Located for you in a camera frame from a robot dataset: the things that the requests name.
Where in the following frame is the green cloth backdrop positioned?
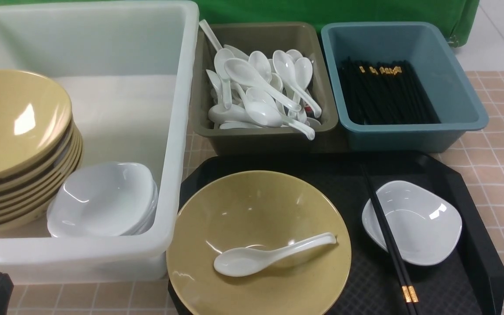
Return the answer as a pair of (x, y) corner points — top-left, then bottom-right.
(0, 0), (481, 48)

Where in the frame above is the pile of black chopsticks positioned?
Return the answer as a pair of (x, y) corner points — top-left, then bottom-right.
(338, 58), (440, 125)

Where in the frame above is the yellow noodle bowl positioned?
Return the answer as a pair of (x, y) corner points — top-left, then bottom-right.
(166, 170), (352, 315)

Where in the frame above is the brown plastic spoon bin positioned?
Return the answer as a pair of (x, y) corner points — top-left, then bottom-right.
(189, 22), (339, 156)

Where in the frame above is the white spoon front bottom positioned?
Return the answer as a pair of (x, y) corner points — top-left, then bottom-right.
(244, 101), (315, 141)

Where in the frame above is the black plastic serving tray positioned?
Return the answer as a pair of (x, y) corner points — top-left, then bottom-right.
(180, 151), (504, 315)

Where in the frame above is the large white plastic tub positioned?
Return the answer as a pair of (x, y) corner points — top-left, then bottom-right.
(0, 0), (199, 285)

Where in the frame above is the blue plastic chopstick bin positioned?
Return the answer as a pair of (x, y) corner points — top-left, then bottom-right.
(321, 21), (489, 152)

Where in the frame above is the stack of yellow bowls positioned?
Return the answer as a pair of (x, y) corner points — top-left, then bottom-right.
(0, 69), (84, 232)

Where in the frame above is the black chopstick gold tip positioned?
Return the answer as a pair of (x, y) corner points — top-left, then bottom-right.
(360, 164), (413, 315)
(364, 164), (420, 315)

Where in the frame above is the white spoon leaning on rim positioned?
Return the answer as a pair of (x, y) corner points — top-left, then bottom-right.
(199, 19), (234, 110)

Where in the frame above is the white spoon right upper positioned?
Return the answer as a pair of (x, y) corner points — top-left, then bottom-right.
(273, 50), (322, 118)

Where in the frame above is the white soup spoon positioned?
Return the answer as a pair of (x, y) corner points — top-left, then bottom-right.
(213, 232), (337, 277)

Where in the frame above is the stack of white dishes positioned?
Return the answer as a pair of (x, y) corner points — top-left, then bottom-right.
(47, 162), (158, 238)

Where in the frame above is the white square sauce dish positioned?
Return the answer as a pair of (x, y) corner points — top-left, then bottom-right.
(376, 181), (462, 266)

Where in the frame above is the white spoon long centre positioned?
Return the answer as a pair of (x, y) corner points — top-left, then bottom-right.
(224, 58), (301, 112)

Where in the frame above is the white spoon left lying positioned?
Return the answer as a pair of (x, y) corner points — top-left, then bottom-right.
(208, 104), (256, 124)

